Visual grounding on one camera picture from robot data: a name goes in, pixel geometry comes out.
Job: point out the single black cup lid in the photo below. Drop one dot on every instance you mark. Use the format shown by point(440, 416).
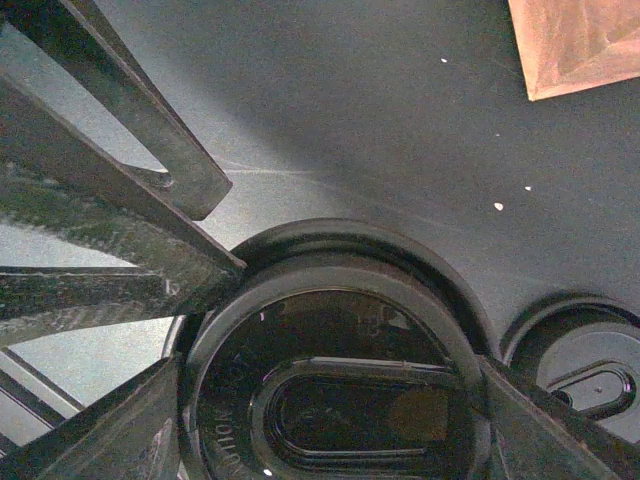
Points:
point(345, 352)

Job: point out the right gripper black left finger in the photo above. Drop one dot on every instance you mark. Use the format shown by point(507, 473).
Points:
point(131, 433)

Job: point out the black lid stack right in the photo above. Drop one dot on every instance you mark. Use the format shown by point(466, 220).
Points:
point(583, 349)

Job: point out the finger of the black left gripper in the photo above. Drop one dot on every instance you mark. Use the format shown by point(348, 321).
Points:
point(56, 181)
point(77, 36)

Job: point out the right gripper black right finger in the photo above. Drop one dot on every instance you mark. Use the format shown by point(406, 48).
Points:
point(536, 436)

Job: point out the brown kraft paper bag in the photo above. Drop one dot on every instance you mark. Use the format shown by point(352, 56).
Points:
point(575, 45)

